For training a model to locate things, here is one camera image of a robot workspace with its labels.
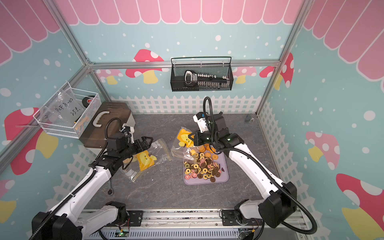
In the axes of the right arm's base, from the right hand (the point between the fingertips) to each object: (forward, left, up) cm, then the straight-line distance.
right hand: (185, 136), depth 73 cm
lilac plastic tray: (-10, -21, -27) cm, 36 cm away
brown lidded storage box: (+21, +51, -9) cm, 56 cm away
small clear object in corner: (+36, -46, -26) cm, 64 cm away
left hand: (+2, +22, -7) cm, 23 cm away
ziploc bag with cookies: (+8, +19, -23) cm, 31 cm away
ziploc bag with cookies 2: (-3, +1, -4) cm, 6 cm away
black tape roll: (+19, +54, +8) cm, 58 cm away
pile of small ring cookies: (-5, -9, -23) cm, 25 cm away
